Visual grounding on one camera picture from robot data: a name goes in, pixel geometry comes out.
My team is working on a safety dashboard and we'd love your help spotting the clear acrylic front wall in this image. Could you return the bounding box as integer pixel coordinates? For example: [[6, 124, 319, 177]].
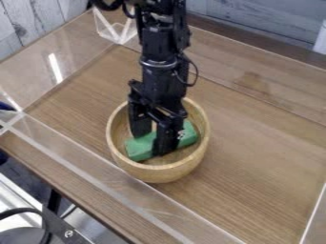
[[0, 112, 244, 244]]

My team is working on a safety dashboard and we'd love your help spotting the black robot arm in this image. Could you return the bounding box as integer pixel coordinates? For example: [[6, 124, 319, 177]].
[[91, 0, 191, 155]]

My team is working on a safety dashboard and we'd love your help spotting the black cable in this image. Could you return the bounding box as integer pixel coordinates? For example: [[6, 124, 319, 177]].
[[0, 207, 56, 244]]

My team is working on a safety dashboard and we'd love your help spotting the blue object at edge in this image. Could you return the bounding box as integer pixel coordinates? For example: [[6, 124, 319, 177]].
[[0, 101, 16, 111]]

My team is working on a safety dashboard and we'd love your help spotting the black table leg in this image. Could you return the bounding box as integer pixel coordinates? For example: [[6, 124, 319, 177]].
[[46, 190, 63, 214]]

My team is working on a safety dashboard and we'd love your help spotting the clear acrylic left wall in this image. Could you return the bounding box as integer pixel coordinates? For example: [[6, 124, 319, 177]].
[[0, 10, 113, 112]]

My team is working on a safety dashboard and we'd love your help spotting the brown wooden bowl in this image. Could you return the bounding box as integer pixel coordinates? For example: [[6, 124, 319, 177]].
[[105, 98, 209, 183]]

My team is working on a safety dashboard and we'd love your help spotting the clear acrylic back wall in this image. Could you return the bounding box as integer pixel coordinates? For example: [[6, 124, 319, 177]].
[[120, 6, 326, 128]]

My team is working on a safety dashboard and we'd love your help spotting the green rectangular block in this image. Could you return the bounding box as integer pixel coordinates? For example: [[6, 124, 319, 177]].
[[123, 120, 199, 162]]

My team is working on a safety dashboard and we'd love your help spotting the clear acrylic corner bracket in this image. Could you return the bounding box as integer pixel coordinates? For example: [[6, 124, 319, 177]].
[[93, 8, 137, 45]]

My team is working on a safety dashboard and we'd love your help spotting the clear acrylic wall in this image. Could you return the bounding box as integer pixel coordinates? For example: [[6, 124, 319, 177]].
[[0, 10, 113, 112], [0, 112, 244, 244], [120, 6, 326, 128]]

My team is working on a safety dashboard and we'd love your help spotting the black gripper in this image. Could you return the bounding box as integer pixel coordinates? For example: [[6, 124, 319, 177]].
[[128, 58, 189, 156]]

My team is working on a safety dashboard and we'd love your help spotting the metal bracket with screw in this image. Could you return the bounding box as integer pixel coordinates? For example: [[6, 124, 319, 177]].
[[41, 209, 95, 244]]

